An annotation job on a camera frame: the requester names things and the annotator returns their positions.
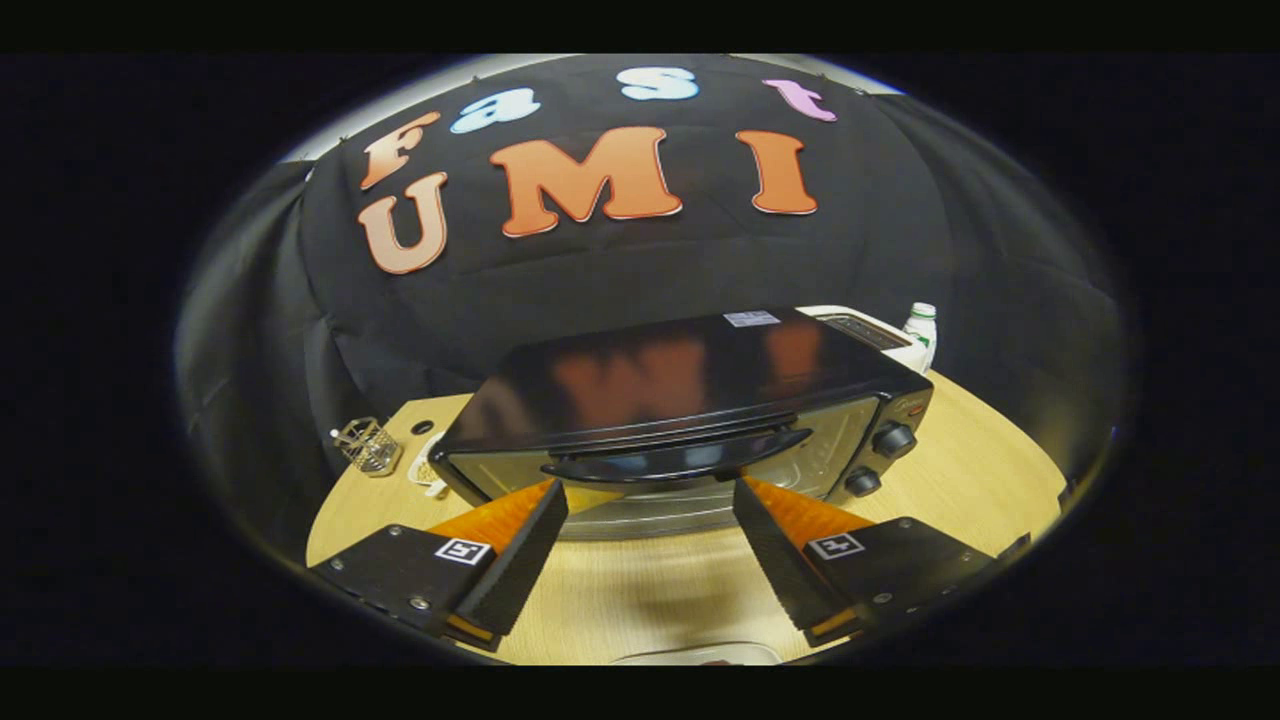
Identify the clear glass plate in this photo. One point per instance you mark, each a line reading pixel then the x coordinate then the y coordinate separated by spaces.
pixel 690 656

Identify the black backdrop cloth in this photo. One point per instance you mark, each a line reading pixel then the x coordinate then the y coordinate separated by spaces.
pixel 620 265

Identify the small white bottle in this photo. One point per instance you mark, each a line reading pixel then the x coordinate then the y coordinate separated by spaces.
pixel 922 330

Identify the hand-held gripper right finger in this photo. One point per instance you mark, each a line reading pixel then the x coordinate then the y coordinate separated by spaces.
pixel 780 560

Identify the black toaster oven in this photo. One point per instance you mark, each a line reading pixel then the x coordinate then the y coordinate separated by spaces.
pixel 680 370

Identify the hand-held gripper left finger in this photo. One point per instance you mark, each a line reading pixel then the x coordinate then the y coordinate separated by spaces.
pixel 520 560

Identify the small white patterned dish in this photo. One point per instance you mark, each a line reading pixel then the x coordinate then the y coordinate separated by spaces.
pixel 425 465

